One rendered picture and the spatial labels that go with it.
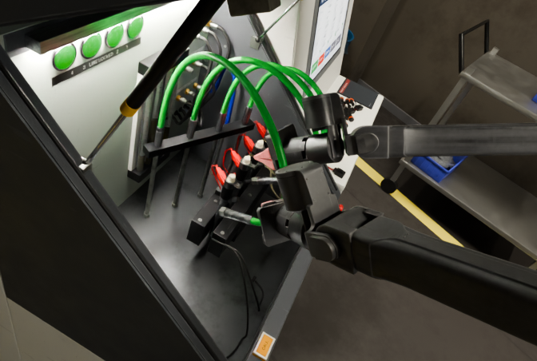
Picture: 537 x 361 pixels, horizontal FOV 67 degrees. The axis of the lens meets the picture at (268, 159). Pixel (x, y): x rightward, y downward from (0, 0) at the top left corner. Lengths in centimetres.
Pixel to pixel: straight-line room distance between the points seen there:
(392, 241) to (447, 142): 32
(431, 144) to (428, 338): 180
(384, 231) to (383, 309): 190
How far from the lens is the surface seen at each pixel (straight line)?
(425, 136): 76
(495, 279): 44
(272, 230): 68
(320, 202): 56
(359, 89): 184
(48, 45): 68
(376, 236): 50
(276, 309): 99
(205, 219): 104
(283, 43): 114
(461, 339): 260
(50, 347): 121
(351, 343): 220
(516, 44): 354
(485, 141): 79
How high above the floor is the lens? 178
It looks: 40 degrees down
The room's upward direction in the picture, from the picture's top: 22 degrees clockwise
